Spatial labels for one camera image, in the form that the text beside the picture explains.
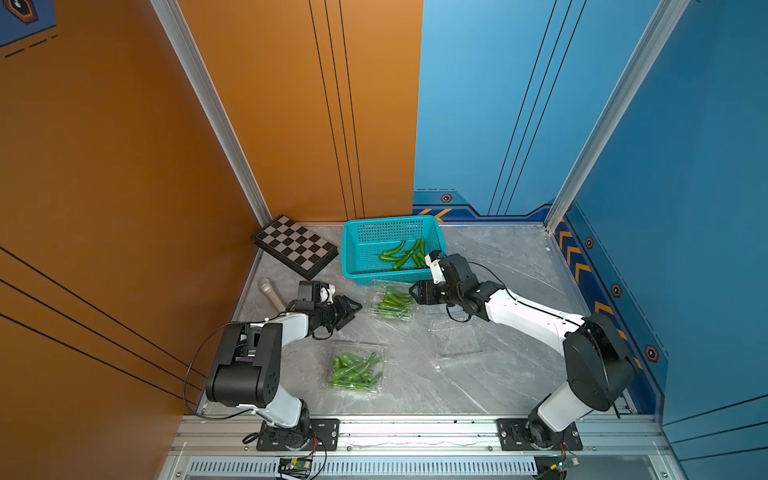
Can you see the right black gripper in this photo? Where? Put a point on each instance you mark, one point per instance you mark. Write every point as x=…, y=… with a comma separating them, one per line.
x=424, y=288

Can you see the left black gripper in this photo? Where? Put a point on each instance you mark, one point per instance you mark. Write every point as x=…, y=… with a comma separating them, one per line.
x=344, y=311

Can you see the clear pepper container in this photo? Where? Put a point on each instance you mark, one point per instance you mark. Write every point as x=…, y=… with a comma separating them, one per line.
x=390, y=301
x=455, y=340
x=356, y=368

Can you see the teal plastic basket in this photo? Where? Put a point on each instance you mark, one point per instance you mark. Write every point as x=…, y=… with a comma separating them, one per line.
x=364, y=240

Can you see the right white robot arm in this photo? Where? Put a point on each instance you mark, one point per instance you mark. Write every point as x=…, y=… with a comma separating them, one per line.
x=598, y=362

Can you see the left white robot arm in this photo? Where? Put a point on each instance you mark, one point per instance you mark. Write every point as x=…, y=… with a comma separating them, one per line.
x=245, y=372

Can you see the clear pepper container front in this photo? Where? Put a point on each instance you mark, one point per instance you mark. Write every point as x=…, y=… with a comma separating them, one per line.
x=356, y=368

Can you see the black white checkerboard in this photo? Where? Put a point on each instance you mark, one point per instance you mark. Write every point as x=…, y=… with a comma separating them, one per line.
x=297, y=247

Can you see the left circuit board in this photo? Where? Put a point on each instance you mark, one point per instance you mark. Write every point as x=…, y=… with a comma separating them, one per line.
x=296, y=468

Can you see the circuit board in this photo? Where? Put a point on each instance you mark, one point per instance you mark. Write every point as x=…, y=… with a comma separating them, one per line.
x=296, y=468
x=566, y=464

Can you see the right circuit board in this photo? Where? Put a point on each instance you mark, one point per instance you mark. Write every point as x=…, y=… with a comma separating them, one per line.
x=566, y=464

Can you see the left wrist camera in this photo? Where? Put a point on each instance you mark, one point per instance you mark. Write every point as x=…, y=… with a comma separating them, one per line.
x=326, y=293

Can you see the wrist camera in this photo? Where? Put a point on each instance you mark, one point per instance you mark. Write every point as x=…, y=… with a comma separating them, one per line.
x=326, y=293
x=432, y=260

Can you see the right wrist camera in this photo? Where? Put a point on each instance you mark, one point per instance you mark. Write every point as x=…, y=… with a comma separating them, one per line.
x=432, y=260

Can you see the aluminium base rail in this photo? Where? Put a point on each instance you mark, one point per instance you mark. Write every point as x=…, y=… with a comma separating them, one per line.
x=425, y=447

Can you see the right aluminium frame post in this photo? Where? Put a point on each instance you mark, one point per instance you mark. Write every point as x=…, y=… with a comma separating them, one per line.
x=655, y=36

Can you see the aluminium frame post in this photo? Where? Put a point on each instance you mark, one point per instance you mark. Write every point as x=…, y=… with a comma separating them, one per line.
x=655, y=36
x=175, y=26

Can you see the left aluminium frame post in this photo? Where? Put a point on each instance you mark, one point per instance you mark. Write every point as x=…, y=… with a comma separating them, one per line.
x=175, y=26

